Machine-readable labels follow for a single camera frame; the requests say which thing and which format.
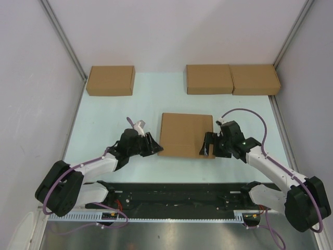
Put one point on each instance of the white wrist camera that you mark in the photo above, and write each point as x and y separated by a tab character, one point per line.
221	122
139	127

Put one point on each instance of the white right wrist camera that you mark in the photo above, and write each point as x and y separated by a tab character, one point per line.
221	122

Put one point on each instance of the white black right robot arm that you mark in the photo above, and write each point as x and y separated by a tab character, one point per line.
301	199

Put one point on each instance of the white slotted cable duct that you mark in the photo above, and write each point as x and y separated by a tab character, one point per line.
234	216

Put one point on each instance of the aluminium corner post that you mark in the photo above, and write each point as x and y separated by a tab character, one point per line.
54	21
306	8

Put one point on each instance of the aluminium corner post left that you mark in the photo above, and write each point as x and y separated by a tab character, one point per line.
54	21

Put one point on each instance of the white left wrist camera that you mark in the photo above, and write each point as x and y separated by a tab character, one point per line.
139	127

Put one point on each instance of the cardboard box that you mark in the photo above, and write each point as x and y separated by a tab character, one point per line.
255	80
209	79
111	81
182	135

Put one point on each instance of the aluminium corner post right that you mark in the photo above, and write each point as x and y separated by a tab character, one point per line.
306	8

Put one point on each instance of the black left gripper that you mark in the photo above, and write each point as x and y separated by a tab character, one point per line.
151	145

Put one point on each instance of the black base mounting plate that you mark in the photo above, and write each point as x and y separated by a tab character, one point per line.
179	200

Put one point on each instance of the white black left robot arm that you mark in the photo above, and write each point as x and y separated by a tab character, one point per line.
66	186

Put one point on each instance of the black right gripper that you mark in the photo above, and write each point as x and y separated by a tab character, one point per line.
209	139

